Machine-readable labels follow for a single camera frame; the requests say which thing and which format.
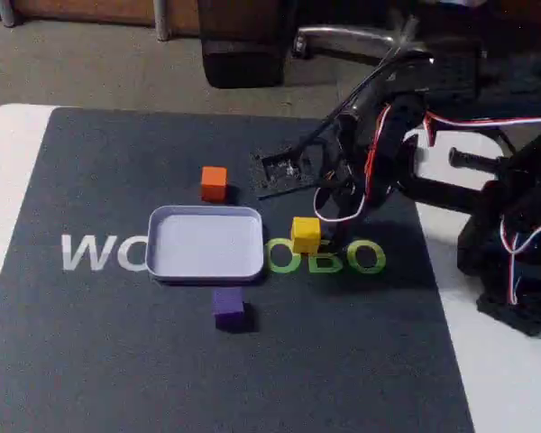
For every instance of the orange wooden cube block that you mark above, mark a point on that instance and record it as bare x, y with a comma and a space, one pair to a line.
213, 182

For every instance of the black table clamp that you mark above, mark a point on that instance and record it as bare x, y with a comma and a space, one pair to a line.
442, 194

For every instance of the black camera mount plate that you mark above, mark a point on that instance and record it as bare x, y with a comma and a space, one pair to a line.
293, 173

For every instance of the pale lavender rectangular tray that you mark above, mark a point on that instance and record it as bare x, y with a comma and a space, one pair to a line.
205, 245

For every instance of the dark chair caster block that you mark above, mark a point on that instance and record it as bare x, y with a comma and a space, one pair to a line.
241, 49

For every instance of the grey metal furniture leg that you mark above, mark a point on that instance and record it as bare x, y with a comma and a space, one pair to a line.
6, 11
162, 20

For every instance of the purple wooden cube block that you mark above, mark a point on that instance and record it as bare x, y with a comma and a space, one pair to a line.
229, 311

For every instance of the dark mat with printed letters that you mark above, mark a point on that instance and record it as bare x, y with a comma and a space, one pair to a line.
117, 352

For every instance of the yellow wooden cube block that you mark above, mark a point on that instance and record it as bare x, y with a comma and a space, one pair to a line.
305, 234

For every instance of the chrome chair base leg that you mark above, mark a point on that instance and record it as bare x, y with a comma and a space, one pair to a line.
351, 43

